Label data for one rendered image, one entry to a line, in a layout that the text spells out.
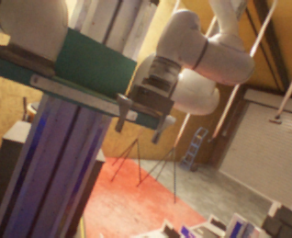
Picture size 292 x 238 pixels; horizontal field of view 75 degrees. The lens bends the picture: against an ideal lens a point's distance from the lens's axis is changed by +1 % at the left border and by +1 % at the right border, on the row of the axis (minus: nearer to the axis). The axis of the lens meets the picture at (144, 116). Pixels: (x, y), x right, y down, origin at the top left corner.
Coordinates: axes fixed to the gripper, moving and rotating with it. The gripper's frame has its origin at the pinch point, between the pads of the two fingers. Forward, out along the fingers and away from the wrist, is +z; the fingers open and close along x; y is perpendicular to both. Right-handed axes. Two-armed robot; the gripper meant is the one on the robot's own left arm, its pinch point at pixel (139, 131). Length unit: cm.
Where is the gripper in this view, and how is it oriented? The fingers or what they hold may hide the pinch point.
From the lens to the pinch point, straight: 59.3
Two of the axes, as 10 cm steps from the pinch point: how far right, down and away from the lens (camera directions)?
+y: 3.7, 2.3, -9.0
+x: 8.5, 3.2, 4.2
